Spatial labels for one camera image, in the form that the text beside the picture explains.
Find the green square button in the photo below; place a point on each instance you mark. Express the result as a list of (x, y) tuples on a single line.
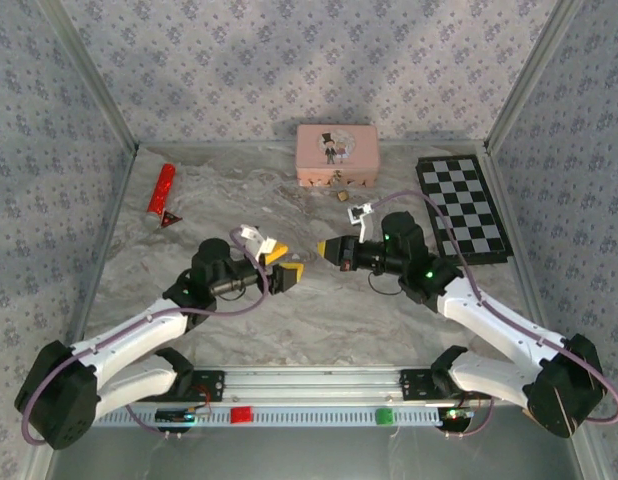
[(385, 416)]

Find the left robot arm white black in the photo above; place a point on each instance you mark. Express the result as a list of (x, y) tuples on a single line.
[(139, 325)]

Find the black red triangular tag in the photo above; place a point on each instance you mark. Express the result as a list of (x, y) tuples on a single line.
[(170, 219)]

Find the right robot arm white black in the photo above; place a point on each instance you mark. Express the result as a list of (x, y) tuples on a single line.
[(494, 320)]

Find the red square button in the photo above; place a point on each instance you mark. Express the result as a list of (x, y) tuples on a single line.
[(241, 416)]

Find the black white chessboard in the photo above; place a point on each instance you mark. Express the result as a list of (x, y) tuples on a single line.
[(459, 205)]

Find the pink tin box with couple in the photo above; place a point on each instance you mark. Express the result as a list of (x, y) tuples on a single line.
[(336, 150)]

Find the red glitter tube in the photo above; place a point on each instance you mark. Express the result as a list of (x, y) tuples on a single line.
[(161, 192)]

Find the aluminium side rail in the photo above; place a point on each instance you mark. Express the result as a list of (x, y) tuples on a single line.
[(521, 250), (106, 240)]

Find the aluminium front beam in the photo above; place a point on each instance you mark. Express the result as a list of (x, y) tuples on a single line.
[(314, 382)]

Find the aluminium corner post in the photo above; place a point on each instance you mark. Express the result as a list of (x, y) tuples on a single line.
[(89, 75), (534, 75)]

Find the small circuit board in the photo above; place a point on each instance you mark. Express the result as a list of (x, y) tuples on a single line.
[(456, 414), (176, 416)]

